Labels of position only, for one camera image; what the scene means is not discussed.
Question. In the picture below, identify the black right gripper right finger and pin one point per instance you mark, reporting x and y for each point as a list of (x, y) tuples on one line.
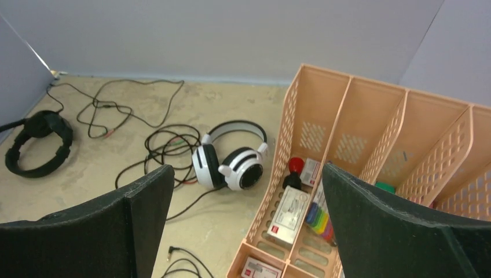
[(380, 234)]

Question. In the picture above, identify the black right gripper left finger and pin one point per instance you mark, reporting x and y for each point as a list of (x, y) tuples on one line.
[(117, 234)]

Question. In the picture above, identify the white and black headphones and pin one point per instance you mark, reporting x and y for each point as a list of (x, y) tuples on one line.
[(241, 169)]

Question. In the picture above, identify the green cap object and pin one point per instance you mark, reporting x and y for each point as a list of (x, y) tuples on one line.
[(385, 187)]

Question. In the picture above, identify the large white staples box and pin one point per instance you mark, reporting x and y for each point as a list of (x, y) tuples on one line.
[(288, 217)]

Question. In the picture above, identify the small white box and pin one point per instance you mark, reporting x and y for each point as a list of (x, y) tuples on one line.
[(310, 172)]

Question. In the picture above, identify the peach plastic file organizer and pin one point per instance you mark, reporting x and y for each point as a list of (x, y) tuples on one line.
[(434, 150)]

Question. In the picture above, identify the white box in front tray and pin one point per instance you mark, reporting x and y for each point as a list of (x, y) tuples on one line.
[(254, 268)]

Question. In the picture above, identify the black headband headset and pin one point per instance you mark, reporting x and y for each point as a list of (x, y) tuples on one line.
[(44, 128)]

